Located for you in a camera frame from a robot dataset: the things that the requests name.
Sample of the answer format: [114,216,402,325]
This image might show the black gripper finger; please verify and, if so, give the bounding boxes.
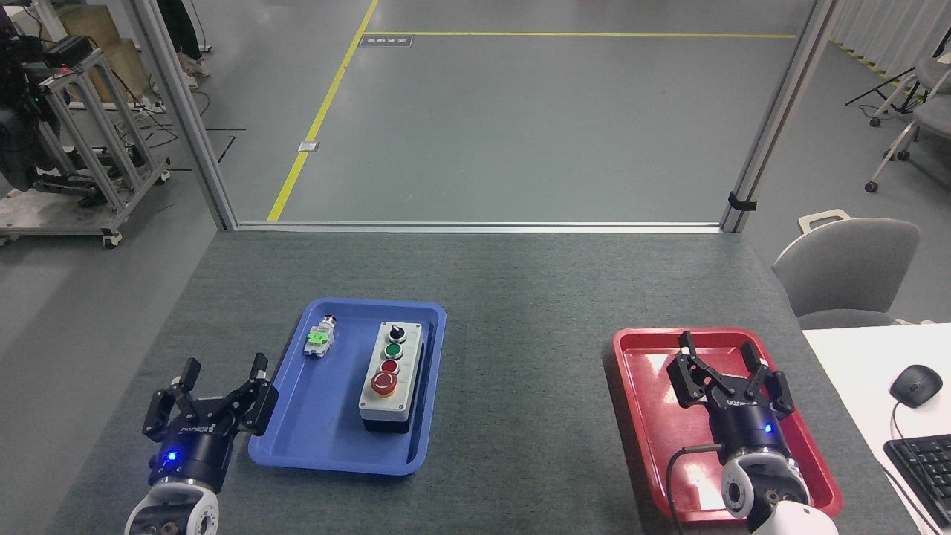
[221,353,280,437]
[739,343,796,416]
[143,358,203,444]
[666,331,726,410]

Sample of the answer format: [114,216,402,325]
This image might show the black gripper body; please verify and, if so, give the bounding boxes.
[704,397,793,466]
[148,407,243,493]

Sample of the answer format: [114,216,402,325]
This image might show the grey control box with buttons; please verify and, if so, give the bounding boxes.
[358,321,426,435]

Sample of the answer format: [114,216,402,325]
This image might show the push button with green block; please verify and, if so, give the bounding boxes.
[303,316,339,359]

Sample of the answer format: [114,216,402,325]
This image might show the brown cardboard box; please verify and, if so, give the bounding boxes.
[43,4,153,105]

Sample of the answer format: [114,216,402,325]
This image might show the red plastic tray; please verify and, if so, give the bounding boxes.
[612,328,844,525]

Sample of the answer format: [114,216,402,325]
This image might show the blue plastic tray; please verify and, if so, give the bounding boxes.
[247,298,447,476]

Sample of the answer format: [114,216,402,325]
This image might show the white desk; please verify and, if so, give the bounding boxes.
[801,322,951,535]

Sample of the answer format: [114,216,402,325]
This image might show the grey chair with round back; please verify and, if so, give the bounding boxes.
[771,217,922,329]

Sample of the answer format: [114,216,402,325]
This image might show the black computer mouse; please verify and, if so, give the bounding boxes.
[889,364,944,407]

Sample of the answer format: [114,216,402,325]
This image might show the black keyboard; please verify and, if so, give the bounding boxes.
[883,435,951,530]

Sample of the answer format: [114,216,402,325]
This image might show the grey office chair on castors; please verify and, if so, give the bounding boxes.
[865,95,951,194]
[869,56,951,127]

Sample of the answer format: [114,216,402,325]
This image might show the black machine on cart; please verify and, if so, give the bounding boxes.
[0,0,60,191]

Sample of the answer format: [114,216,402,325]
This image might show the black tripod stand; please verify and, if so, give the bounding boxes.
[844,28,951,114]

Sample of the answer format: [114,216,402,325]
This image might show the person's legs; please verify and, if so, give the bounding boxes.
[155,0,212,91]

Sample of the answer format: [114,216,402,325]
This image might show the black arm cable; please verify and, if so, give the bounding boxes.
[666,444,726,535]

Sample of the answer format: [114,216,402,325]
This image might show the black mouse cable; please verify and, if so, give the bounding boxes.
[890,401,948,521]

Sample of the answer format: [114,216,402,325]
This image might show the white handle behind chair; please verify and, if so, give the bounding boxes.
[797,209,852,236]

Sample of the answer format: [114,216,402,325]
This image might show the silver post with black clamp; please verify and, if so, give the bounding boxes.
[719,0,840,234]

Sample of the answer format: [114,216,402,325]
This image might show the aluminium frame cart on wheels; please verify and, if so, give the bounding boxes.
[0,45,172,249]

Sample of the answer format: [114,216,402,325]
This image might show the silver aluminium post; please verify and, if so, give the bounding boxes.
[132,0,238,231]

